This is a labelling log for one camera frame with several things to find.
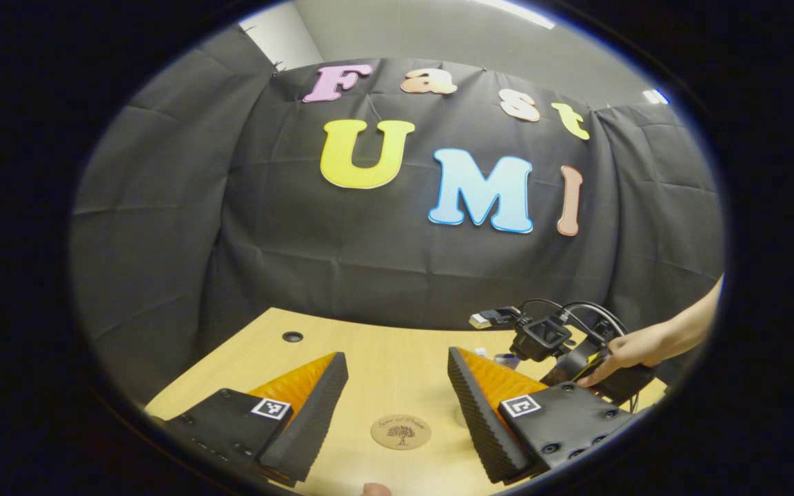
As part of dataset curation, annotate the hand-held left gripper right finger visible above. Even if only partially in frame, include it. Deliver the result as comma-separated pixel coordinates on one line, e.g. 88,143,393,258
447,347,635,484

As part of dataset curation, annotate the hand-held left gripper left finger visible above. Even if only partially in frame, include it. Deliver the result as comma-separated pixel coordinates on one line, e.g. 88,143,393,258
163,351,349,483

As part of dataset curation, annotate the round cork coaster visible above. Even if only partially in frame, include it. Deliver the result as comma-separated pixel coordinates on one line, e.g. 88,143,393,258
371,413,432,451

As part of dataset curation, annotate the light wooden desktop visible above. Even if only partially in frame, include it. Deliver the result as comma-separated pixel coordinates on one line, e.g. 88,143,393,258
143,307,670,496

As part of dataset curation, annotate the black backdrop cloth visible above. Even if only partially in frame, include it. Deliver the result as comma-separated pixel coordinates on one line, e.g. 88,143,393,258
70,24,725,407

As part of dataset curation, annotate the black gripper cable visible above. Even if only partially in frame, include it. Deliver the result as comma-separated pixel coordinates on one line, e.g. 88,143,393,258
521,298,629,338

